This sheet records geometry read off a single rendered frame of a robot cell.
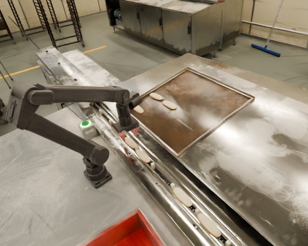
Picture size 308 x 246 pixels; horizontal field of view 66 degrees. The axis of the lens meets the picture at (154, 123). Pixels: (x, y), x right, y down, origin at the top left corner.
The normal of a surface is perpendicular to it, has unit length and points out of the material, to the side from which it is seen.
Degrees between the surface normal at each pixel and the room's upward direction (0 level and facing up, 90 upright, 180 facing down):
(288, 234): 10
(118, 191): 0
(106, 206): 0
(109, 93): 84
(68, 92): 87
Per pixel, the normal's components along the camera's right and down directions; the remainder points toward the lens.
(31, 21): 0.56, 0.46
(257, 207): -0.24, -0.71
